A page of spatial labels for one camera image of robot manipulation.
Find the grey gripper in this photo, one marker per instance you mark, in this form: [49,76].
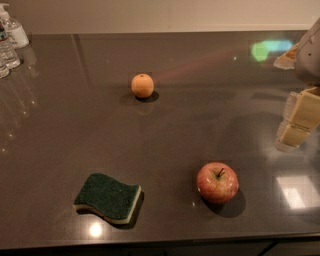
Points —
[310,58]

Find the orange fruit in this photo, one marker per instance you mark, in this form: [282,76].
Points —
[142,85]

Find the red apple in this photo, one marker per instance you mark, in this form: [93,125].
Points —
[217,183]

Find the green and yellow sponge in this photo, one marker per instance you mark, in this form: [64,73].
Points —
[109,198]

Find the white pump sanitizer bottle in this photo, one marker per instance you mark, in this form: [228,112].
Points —
[13,28]

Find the clear plastic water bottle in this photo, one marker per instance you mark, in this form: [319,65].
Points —
[7,52]

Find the clear plastic bottle at edge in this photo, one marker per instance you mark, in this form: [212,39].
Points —
[4,71]

